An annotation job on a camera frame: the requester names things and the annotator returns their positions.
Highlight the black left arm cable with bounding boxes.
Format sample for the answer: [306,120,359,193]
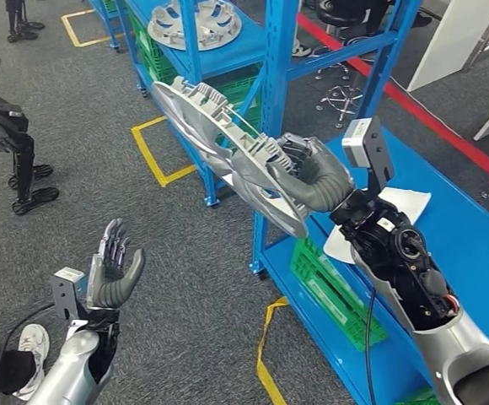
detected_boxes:
[0,301,55,405]

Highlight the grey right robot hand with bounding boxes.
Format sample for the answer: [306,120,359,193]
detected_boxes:
[266,132,355,214]

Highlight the black ribbed stool seat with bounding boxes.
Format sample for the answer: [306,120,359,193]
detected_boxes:
[315,0,391,41]

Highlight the red barrier belt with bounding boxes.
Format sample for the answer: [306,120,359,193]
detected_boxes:
[297,12,489,192]

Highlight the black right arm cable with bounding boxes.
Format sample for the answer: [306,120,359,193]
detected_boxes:
[364,288,378,405]

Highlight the black and white humanoid robot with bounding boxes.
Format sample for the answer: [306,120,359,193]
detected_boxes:
[0,49,60,218]

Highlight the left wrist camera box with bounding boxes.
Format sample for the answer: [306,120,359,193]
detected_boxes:
[51,267,88,322]

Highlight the white plastic cover part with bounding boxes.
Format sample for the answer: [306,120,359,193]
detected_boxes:
[324,186,432,265]

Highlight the yellow floor tape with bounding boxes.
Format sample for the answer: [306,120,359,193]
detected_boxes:
[60,8,125,49]
[131,116,197,188]
[256,296,290,405]

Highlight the grey metal frame legs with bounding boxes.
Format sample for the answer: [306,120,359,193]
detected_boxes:
[463,0,489,73]

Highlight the silver plastic wheel hubcap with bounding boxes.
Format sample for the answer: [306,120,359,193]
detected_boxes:
[147,0,242,52]
[152,76,312,240]

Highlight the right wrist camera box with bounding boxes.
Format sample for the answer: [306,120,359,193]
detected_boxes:
[341,116,395,197]

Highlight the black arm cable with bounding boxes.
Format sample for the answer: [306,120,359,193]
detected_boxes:
[0,301,55,405]
[364,288,378,405]

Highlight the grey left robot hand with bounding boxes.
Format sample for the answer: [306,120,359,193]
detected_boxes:
[86,218,146,310]

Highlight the white desk panel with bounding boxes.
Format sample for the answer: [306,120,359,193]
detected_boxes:
[407,0,489,94]

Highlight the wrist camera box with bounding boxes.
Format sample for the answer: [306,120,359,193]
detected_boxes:
[51,267,88,322]
[341,116,395,197]

